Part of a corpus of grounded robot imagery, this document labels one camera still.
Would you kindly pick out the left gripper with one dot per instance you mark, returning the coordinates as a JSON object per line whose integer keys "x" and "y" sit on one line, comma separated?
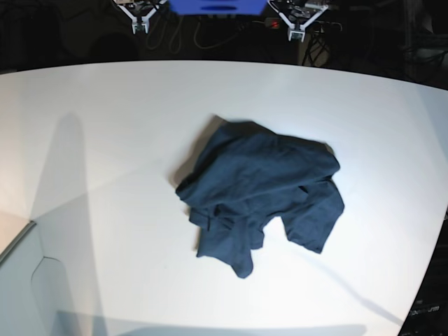
{"x": 298, "y": 15}

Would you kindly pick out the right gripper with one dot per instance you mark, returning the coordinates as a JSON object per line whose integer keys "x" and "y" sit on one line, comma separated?
{"x": 140, "y": 12}

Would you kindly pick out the dark blue t-shirt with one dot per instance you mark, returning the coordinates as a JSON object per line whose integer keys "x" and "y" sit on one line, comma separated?
{"x": 247, "y": 175}

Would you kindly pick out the blue plastic bin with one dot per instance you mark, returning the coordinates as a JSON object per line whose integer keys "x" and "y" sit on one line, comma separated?
{"x": 218, "y": 7}

